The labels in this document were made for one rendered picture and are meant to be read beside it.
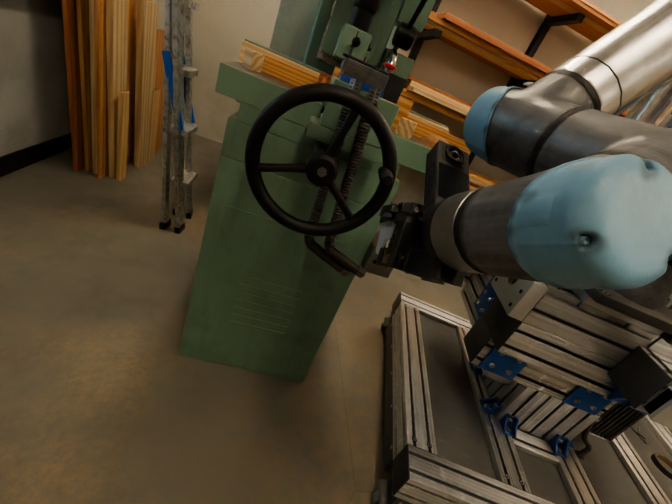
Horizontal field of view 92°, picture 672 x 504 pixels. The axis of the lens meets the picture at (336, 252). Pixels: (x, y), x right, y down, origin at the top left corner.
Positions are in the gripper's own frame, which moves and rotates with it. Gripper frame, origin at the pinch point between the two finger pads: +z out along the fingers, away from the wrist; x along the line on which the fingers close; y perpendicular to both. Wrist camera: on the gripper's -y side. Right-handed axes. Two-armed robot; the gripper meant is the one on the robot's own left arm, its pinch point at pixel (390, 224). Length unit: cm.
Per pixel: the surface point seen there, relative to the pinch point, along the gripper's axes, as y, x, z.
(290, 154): -13.3, -18.2, 30.8
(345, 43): -42, -14, 27
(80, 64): -46, -127, 135
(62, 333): 55, -67, 68
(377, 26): -55, -7, 35
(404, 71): -53, 6, 44
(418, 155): -23.1, 10.8, 25.5
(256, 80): -23.8, -29.8, 24.5
